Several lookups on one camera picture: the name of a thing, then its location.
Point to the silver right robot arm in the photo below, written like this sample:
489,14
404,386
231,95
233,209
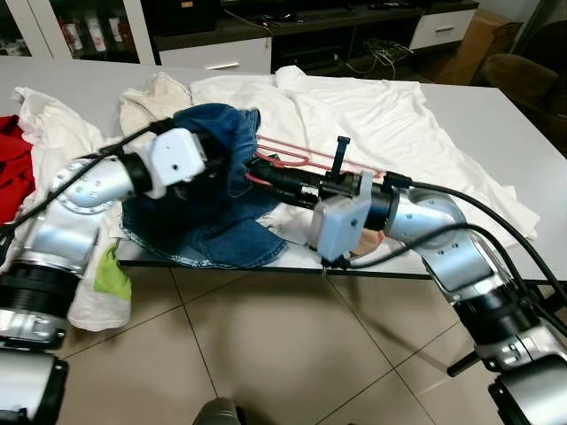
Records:
434,230

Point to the black TV stand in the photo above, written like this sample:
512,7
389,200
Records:
319,49

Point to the brown armchair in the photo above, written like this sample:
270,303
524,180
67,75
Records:
527,88

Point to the blue denim garment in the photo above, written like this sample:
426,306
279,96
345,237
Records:
204,230

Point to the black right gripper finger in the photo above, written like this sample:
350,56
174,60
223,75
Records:
288,189
279,170

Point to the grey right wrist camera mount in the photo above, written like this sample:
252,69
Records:
341,226

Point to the white t-shirt with green patch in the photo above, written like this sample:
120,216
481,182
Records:
53,124

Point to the crumpled red garment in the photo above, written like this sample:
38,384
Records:
13,168

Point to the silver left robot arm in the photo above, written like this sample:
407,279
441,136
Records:
62,221

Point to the red plastic hanger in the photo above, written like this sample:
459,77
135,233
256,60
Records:
292,148

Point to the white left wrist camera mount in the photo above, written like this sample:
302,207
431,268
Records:
177,158

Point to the small brown cardboard box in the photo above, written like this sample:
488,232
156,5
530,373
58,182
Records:
485,53

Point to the grey table black legs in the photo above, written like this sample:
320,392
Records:
505,133

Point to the white glass door cabinet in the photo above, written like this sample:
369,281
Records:
146,27

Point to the cream knit garment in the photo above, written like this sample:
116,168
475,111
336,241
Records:
155,97

